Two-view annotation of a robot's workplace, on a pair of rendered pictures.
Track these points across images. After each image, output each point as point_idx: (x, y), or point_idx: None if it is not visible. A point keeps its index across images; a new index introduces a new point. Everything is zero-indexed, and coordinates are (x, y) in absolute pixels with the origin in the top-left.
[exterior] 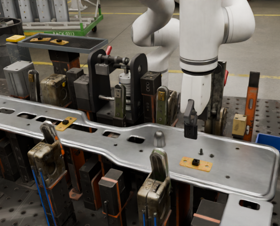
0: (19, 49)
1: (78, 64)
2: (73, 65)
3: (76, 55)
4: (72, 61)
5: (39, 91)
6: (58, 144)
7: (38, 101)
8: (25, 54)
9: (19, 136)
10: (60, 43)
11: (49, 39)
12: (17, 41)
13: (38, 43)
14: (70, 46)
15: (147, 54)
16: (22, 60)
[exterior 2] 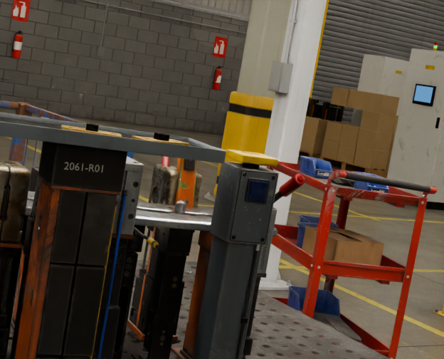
0: (219, 179)
1: (48, 207)
2: (43, 194)
3: (48, 174)
4: (41, 179)
5: (35, 199)
6: None
7: (28, 219)
8: (223, 204)
9: None
10: (70, 126)
11: (139, 137)
12: (228, 154)
13: (134, 135)
14: (25, 121)
15: None
16: (214, 211)
